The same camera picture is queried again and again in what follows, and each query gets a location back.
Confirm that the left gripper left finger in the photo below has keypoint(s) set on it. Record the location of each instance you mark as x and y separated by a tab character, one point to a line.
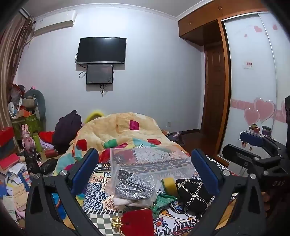
42	217

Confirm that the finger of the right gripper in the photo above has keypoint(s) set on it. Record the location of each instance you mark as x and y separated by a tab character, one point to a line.
243	163
251	138

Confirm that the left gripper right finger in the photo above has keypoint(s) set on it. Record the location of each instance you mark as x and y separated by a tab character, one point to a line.
248	214

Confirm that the black cap with chains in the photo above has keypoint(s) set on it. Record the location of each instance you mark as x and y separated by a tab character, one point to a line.
194	195

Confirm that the yellow sponge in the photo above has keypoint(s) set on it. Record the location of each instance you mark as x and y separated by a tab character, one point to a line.
170	186

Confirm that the white cloth pouch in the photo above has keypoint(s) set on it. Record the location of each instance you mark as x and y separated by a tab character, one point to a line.
134	203

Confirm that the grey patterned cloth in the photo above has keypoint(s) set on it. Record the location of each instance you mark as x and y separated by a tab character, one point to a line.
128	185

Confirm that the red velvet pouch gold tie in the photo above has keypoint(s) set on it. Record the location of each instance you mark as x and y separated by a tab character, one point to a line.
135	223

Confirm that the clear plastic storage box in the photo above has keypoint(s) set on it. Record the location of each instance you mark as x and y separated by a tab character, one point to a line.
159	162

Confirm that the white suitcase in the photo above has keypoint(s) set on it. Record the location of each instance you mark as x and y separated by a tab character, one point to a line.
247	145

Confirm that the white sliding wardrobe door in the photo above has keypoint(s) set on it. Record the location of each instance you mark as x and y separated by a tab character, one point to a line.
259	56

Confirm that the patterned patchwork bed sheet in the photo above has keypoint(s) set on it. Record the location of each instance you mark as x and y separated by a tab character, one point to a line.
99	207

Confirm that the green tube bottle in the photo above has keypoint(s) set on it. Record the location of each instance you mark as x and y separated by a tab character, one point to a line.
37	142

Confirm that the brown wooden door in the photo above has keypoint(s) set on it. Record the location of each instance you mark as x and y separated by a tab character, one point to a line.
214	97

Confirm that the green ribbed cloth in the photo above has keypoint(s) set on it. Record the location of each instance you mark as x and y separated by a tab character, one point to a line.
162	201

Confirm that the pink plush rabbit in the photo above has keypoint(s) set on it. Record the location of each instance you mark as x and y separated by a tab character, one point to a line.
27	140

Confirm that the red box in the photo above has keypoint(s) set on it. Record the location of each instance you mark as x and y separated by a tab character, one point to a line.
6	134

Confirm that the dark purple garment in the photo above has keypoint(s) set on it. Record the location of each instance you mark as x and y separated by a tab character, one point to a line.
65	131

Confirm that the grey plush toy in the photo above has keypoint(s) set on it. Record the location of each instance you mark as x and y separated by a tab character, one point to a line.
34	101

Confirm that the yellow patchwork fleece blanket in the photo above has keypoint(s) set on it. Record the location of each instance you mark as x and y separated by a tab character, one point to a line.
122	130

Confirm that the wooden overhead cabinet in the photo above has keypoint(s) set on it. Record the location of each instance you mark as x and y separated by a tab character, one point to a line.
201	27

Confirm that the striped brown curtain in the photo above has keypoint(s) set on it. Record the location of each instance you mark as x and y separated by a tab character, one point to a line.
13	39

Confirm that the white air conditioner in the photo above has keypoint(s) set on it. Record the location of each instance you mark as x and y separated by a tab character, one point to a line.
54	22

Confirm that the small wall monitor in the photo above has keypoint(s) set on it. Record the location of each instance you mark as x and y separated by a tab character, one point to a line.
99	74

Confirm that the large wall television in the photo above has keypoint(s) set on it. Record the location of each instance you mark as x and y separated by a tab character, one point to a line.
94	50

